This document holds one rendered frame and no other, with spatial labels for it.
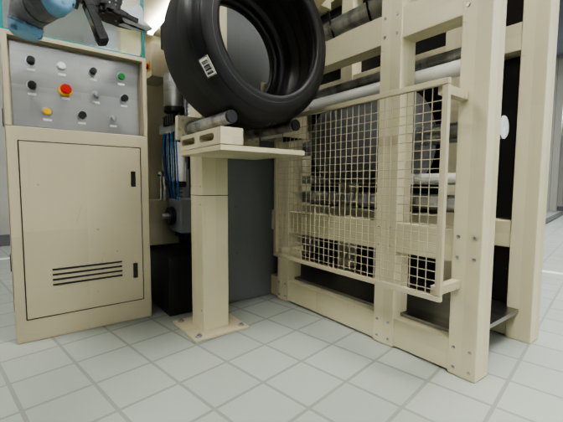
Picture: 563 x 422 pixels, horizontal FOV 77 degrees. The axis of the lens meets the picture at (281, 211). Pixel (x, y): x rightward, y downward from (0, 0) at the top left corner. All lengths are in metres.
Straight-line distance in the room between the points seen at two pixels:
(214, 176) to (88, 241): 0.64
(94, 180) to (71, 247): 0.31
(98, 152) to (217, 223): 0.62
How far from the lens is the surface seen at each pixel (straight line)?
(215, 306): 1.70
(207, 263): 1.63
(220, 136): 1.21
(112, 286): 1.88
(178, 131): 1.53
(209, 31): 1.24
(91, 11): 1.25
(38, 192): 1.78
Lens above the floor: 0.67
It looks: 4 degrees down
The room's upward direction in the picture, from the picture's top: straight up
